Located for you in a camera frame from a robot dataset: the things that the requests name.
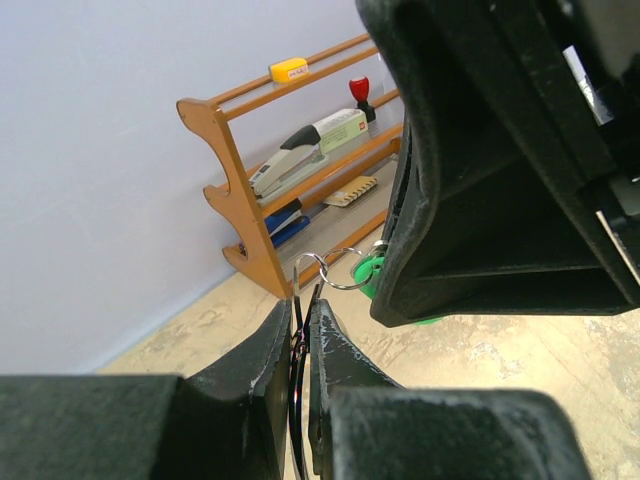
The red handled stamp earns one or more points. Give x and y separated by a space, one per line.
360 89

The white stapler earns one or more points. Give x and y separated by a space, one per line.
297 158

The blue stapler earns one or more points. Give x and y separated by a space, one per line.
286 222

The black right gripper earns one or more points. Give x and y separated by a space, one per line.
517 189

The yellow block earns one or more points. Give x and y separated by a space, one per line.
289 70

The green capped key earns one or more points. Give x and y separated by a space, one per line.
365 273

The large silver keyring with clips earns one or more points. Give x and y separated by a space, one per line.
298 353

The strip of staples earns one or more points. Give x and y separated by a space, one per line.
351 191

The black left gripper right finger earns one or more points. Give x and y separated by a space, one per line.
364 425

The white box with red label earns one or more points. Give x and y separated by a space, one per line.
339 128

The wooden rack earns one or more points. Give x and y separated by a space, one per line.
245 126

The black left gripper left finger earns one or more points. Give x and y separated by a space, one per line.
227 421

